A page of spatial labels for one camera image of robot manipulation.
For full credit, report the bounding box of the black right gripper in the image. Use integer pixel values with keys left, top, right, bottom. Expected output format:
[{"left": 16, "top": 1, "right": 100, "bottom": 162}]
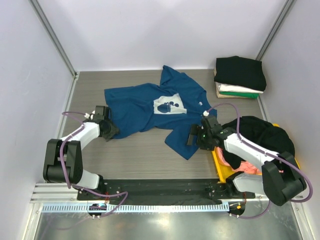
[{"left": 185, "top": 123, "right": 215, "bottom": 151}]

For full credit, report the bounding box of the blue t shirt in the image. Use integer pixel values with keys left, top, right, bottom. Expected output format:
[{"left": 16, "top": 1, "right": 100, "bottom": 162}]
[{"left": 104, "top": 65, "right": 218, "bottom": 160}]

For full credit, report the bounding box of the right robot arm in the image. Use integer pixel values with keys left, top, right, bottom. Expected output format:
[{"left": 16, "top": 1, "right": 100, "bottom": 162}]
[{"left": 186, "top": 115, "right": 311, "bottom": 206}]

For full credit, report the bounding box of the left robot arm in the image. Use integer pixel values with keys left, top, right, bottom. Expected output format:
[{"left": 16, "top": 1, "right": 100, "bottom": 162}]
[{"left": 43, "top": 105, "right": 120, "bottom": 200}]

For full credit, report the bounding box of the yellow plastic bin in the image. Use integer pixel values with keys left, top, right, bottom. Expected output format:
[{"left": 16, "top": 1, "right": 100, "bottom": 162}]
[{"left": 211, "top": 122, "right": 302, "bottom": 184}]

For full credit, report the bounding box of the folded white t shirt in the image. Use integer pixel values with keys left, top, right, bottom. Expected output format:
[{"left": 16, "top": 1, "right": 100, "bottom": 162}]
[{"left": 215, "top": 82, "right": 263, "bottom": 94}]

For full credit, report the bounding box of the black crumpled t shirt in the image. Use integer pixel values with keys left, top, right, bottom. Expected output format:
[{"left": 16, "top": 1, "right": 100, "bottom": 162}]
[{"left": 222, "top": 116, "right": 295, "bottom": 169}]

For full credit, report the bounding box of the folded green t shirt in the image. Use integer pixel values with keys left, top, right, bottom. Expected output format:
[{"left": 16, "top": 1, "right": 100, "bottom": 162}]
[{"left": 219, "top": 91, "right": 260, "bottom": 99}]

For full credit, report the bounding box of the pink crumpled t shirt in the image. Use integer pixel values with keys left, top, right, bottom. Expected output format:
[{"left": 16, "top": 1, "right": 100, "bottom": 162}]
[{"left": 214, "top": 147, "right": 262, "bottom": 175}]

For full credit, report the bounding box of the folded black t shirt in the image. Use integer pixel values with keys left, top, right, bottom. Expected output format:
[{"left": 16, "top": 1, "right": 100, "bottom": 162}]
[{"left": 214, "top": 56, "right": 267, "bottom": 92}]

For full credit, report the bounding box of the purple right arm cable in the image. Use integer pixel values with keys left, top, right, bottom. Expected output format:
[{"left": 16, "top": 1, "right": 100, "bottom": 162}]
[{"left": 202, "top": 103, "right": 314, "bottom": 220}]

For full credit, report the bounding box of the white slotted cable duct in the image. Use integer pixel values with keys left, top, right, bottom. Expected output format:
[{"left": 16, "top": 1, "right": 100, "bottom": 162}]
[{"left": 41, "top": 202, "right": 229, "bottom": 214}]

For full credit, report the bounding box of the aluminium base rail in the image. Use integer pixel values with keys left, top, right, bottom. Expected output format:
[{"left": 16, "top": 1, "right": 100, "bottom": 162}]
[{"left": 31, "top": 183, "right": 266, "bottom": 202}]

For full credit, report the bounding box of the left aluminium frame post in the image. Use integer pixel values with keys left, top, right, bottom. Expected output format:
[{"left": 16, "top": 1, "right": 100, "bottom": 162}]
[{"left": 28, "top": 0, "right": 77, "bottom": 78}]

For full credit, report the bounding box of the aluminium frame post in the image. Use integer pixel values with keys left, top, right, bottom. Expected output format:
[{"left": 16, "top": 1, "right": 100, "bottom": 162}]
[
  {"left": 28, "top": 0, "right": 77, "bottom": 78},
  {"left": 255, "top": 0, "right": 297, "bottom": 61}
]

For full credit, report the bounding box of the right aluminium frame post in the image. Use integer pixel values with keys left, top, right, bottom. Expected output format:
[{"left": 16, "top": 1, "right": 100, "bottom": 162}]
[{"left": 255, "top": 0, "right": 297, "bottom": 61}]

